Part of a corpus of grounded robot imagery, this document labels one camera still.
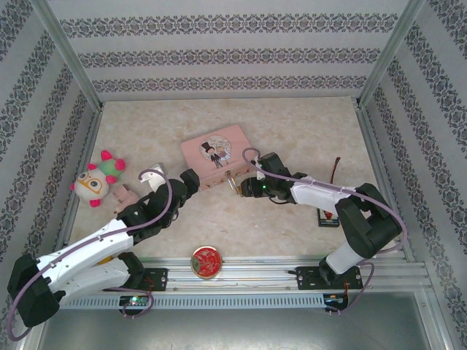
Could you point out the round red tin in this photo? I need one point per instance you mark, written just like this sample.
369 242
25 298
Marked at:
205 262

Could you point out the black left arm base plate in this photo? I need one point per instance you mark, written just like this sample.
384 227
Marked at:
158 279

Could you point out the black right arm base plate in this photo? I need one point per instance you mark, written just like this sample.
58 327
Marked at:
308 279

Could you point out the plush toy with glasses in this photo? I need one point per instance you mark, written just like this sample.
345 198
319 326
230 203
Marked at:
91 182

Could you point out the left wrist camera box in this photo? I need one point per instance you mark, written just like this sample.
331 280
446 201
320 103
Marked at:
155 176

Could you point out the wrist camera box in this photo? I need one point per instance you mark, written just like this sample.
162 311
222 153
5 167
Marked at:
155 176
259 169

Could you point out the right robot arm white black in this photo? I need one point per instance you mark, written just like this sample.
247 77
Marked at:
368 226

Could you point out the thin red stick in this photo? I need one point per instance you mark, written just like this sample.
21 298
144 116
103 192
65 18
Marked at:
335 182

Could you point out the small brass padlock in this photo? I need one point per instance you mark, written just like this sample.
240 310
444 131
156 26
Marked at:
236 189

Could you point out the grey metal sheet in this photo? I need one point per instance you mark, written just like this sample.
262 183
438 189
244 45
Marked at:
233 328

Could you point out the aluminium side rail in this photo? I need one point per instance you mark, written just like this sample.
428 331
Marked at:
90 146
373 146

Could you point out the aluminium mounting rail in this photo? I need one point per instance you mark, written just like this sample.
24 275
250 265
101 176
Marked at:
255 273

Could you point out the aluminium frame post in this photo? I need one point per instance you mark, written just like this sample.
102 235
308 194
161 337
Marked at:
67 54
391 54

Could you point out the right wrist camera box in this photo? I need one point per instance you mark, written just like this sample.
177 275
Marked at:
259 169

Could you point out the pink tin box with couple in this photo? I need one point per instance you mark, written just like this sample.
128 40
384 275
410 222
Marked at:
219 146

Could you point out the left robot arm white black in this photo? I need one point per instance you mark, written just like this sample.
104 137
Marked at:
33 291

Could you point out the yellow clamp block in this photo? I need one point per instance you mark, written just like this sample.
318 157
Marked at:
106 259

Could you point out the small pink box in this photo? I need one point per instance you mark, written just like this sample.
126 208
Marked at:
124 197

